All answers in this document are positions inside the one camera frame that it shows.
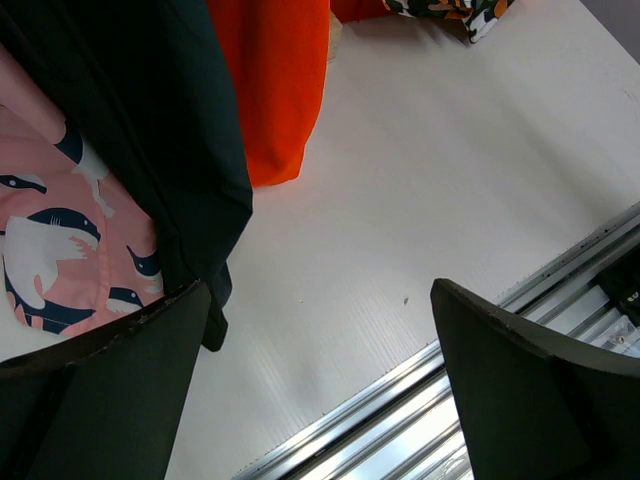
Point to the orange camouflage shorts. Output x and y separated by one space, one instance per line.
477 16

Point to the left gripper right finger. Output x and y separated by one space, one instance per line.
534 403

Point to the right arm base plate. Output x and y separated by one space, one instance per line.
620 282

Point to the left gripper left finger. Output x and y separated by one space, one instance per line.
105 404

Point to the pink shark print shorts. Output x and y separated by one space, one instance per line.
77 252

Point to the dark navy shorts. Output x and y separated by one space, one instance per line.
147 84

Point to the aluminium mounting rail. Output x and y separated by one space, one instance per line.
406 425

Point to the wooden clothes rack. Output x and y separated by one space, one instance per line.
335 32

